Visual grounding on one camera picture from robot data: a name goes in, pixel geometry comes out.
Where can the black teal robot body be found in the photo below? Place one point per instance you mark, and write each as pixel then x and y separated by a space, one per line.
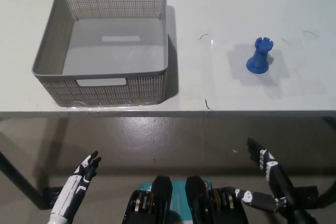
pixel 162 190

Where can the grey perforated plastic basket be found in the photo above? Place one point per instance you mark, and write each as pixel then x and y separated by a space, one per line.
pixel 105 93

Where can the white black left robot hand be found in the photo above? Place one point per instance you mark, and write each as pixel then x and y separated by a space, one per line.
pixel 76 184

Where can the blue rook chess piece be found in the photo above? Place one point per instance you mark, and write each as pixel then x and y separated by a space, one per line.
pixel 258 57

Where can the black metal table leg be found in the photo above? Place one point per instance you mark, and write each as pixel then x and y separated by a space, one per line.
pixel 23 182
pixel 331 123

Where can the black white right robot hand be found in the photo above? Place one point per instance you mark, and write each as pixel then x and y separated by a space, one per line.
pixel 278 179

